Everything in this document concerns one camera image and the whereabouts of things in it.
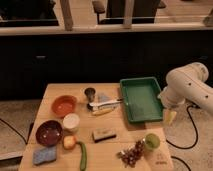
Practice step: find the green plastic tray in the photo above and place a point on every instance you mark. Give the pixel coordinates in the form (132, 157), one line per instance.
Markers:
(140, 98)

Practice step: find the yellow apple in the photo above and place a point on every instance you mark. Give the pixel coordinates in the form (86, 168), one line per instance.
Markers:
(69, 142)

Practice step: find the dark maroon bowl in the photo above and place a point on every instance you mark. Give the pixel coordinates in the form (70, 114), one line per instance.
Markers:
(49, 133)

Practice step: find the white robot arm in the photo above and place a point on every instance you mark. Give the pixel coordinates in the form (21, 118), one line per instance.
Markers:
(186, 83)

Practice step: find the green cup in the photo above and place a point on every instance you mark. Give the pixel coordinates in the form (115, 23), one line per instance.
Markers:
(152, 141)

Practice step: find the blue sponge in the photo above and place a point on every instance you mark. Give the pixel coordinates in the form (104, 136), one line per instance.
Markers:
(44, 155)

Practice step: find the yellow banana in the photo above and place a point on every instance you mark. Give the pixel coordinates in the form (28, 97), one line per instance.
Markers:
(102, 111)

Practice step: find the orange-red bowl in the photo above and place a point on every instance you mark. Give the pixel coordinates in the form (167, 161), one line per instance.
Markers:
(64, 105)

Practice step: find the white handled brush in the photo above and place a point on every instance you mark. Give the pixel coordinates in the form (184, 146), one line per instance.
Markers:
(92, 105)

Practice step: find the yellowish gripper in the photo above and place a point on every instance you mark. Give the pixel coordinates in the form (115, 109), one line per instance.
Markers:
(168, 116)

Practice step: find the small metal cup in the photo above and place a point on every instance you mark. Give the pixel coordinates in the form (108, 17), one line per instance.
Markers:
(90, 93)

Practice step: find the bunch of dark grapes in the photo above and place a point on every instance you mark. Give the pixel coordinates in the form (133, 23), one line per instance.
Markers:
(130, 156)

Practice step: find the white round container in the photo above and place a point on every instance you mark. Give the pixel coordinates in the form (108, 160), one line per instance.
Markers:
(71, 122)

